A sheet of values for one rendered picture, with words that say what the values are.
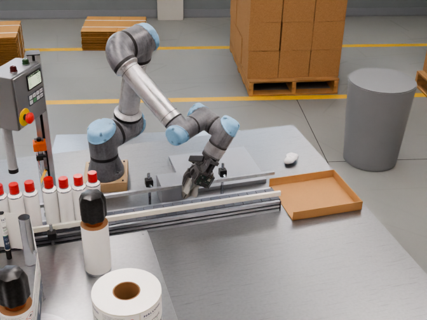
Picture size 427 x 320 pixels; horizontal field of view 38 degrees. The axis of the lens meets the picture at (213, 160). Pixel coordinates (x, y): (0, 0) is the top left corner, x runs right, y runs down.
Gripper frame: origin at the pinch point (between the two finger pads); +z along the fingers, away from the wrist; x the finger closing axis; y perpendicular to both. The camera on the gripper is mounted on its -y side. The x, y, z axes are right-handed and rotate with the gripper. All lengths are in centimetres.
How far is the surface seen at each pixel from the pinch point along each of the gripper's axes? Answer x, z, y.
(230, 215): 19.6, -0.6, 5.3
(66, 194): -42.8, 13.7, 3.5
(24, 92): -70, -14, -3
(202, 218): 8.8, 4.2, 5.9
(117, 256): -23.2, 19.7, 23.9
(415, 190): 208, -12, -104
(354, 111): 160, -34, -146
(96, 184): -33.9, 7.0, 1.7
